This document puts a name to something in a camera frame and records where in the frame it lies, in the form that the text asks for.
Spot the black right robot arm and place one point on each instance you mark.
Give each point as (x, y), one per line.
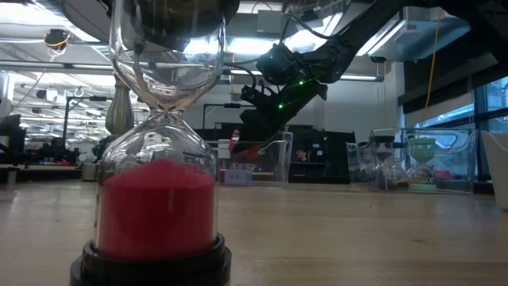
(357, 35)

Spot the long ceiling light fixture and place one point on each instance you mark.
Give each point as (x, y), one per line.
(361, 76)

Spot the glass window wall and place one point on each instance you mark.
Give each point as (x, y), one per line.
(496, 115)

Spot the small pink object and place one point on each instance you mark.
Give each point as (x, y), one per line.
(304, 156)

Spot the dark security camera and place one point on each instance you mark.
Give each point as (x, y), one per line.
(377, 59)

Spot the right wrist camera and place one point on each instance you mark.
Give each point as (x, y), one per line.
(249, 94)

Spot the hourglass with red sand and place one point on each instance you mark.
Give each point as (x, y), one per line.
(158, 218)

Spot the clear plastic bin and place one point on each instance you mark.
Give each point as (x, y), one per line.
(279, 167)
(456, 159)

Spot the green-capped hourglass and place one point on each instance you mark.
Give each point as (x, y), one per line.
(422, 153)

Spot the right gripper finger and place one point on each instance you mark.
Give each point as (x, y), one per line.
(252, 127)
(273, 129)

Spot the person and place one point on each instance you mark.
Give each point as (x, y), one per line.
(56, 144)
(235, 134)

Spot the row of black cabinets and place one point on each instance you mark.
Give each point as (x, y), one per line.
(317, 151)

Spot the black background monitor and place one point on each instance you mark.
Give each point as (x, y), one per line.
(14, 135)

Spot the small red object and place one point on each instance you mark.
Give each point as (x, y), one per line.
(441, 175)

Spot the black background gantry frame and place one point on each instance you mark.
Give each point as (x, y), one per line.
(222, 105)
(85, 98)

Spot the cluttered background workbench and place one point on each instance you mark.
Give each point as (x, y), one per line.
(24, 159)

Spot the white cylindrical container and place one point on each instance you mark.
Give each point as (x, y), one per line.
(224, 149)

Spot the black ceiling sensor dome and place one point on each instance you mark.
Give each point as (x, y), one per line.
(56, 38)

